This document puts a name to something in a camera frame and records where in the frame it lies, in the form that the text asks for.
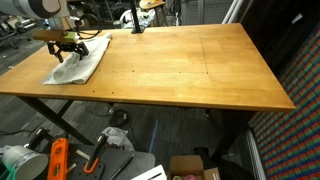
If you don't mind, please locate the white plastic bag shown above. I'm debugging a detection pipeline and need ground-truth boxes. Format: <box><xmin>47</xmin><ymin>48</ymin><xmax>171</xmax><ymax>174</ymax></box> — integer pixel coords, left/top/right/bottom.
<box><xmin>102</xmin><ymin>127</ymin><xmax>135</xmax><ymax>151</ymax></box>

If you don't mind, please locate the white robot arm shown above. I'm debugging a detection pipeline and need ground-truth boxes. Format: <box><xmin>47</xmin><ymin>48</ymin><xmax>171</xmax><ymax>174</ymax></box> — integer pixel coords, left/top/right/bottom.
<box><xmin>0</xmin><ymin>0</ymin><xmax>89</xmax><ymax>62</ymax></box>

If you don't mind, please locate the crumpled white cloth pile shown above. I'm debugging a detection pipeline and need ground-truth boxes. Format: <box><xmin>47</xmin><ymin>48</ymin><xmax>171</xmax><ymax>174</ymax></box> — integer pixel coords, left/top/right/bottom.
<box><xmin>120</xmin><ymin>9</ymin><xmax>155</xmax><ymax>29</ymax></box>

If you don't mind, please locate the open cardboard box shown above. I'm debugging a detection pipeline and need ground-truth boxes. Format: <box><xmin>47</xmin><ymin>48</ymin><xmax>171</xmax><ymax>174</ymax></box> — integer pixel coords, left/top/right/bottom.
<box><xmin>167</xmin><ymin>155</ymin><xmax>222</xmax><ymax>180</ymax></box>

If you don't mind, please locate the black vertical pole stand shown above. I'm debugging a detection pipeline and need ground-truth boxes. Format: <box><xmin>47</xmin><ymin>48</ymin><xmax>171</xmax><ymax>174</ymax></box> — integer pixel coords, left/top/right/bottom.
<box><xmin>129</xmin><ymin>0</ymin><xmax>144</xmax><ymax>34</ymax></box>

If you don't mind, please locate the white tape roll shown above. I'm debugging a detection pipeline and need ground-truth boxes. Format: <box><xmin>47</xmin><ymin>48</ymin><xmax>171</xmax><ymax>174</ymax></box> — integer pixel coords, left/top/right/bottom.
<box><xmin>2</xmin><ymin>145</ymin><xmax>49</xmax><ymax>180</ymax></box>

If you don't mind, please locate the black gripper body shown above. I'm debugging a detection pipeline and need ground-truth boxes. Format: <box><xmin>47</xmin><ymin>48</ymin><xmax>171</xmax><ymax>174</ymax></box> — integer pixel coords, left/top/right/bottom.
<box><xmin>47</xmin><ymin>41</ymin><xmax>83</xmax><ymax>55</ymax></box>

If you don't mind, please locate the black table leg frame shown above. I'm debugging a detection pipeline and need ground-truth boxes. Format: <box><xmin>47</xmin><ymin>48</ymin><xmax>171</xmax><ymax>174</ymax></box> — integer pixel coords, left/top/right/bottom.
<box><xmin>19</xmin><ymin>96</ymin><xmax>92</xmax><ymax>145</ymax></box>

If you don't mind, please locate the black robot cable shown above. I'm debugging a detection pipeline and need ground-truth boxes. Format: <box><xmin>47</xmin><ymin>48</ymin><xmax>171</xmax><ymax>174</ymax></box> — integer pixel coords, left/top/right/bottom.
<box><xmin>73</xmin><ymin>13</ymin><xmax>104</xmax><ymax>40</ymax></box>

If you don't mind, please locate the black office chair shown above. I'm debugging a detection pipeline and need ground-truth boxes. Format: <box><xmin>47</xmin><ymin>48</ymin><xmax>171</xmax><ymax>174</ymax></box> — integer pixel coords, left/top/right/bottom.
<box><xmin>0</xmin><ymin>15</ymin><xmax>31</xmax><ymax>49</ymax></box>

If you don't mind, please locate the orange spirit level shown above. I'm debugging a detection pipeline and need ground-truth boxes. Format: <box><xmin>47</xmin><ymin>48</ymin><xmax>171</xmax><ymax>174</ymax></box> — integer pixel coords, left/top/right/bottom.
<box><xmin>47</xmin><ymin>138</ymin><xmax>68</xmax><ymax>180</ymax></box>

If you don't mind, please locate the orange handled clamp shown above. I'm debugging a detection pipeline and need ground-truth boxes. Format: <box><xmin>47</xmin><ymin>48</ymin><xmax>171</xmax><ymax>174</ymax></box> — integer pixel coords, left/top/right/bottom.
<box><xmin>83</xmin><ymin>133</ymin><xmax>110</xmax><ymax>175</ymax></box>

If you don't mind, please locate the white cloth towel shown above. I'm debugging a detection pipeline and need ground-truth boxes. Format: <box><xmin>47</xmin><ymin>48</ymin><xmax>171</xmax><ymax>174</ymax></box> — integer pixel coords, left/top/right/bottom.
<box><xmin>43</xmin><ymin>32</ymin><xmax>112</xmax><ymax>85</ymax></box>

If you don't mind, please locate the small round wooden table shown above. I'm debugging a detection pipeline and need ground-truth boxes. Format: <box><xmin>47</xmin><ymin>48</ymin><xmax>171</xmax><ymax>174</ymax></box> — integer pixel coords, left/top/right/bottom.
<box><xmin>139</xmin><ymin>0</ymin><xmax>165</xmax><ymax>9</ymax></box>

